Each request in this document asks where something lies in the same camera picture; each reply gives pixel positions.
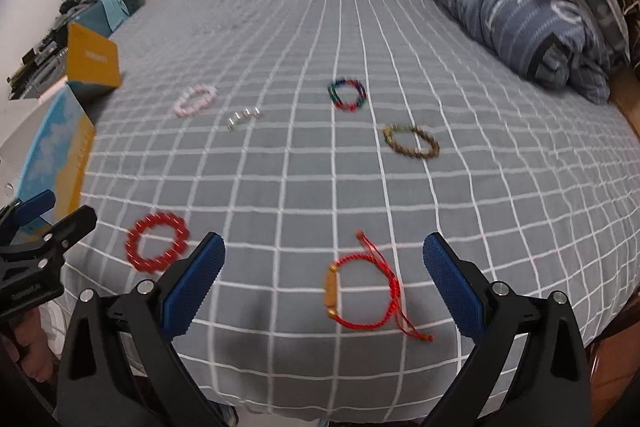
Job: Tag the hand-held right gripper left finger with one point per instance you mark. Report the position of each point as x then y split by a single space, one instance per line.
192 287

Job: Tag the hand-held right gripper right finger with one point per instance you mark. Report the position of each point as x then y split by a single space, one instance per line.
452 287

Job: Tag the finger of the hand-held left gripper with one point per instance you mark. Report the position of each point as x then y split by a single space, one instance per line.
35 206
67 232

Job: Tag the white cardboard box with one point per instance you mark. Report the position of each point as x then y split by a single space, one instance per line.
55 152

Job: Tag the person's left hand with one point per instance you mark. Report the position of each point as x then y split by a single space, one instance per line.
37 342

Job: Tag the clutter of dark electronics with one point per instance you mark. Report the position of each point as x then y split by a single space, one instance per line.
45 52

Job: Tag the grey checked mattress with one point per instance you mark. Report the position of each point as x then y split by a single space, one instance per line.
320 177

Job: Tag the teal suitcase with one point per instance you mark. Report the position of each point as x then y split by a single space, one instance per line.
95 17

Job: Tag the light blue towel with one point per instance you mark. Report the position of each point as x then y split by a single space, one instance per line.
116 6

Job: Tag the blue patterned quilt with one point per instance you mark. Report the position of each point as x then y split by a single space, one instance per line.
510 12

